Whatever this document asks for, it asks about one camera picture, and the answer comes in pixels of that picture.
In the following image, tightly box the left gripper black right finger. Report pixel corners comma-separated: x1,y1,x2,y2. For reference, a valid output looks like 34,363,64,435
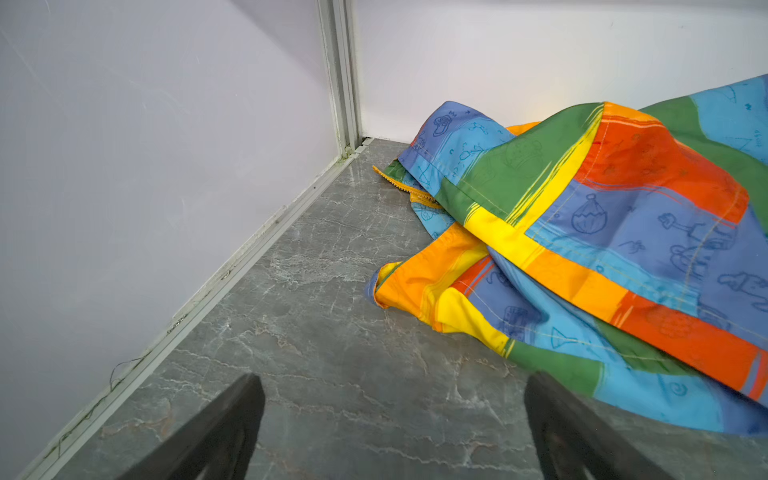
524,372,671,479

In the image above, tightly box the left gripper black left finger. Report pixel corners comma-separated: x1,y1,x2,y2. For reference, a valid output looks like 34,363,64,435
120,373,266,479

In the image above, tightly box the multicolour patchwork jacket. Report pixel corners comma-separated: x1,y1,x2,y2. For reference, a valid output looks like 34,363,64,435
367,76,767,436

